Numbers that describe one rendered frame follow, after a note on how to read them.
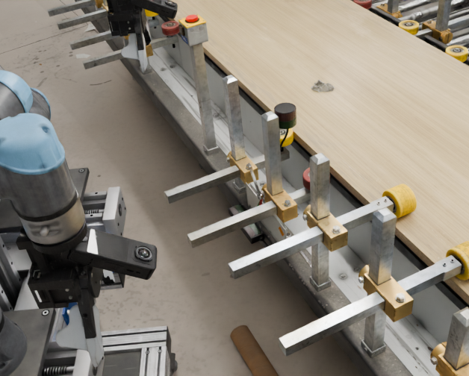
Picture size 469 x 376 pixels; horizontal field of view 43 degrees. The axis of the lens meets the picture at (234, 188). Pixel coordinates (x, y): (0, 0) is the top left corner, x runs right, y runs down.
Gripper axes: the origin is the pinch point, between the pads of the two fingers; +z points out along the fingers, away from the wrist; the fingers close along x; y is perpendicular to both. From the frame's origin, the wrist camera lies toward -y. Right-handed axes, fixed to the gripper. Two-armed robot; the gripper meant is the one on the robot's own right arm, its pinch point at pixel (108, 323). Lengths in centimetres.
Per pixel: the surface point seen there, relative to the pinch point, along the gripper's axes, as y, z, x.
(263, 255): -24, 36, -45
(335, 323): -38, 36, -23
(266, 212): -26, 47, -72
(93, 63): 40, 47, -180
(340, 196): -50, 53, -83
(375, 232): -48, 20, -34
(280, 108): -33, 18, -82
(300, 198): -37, 46, -77
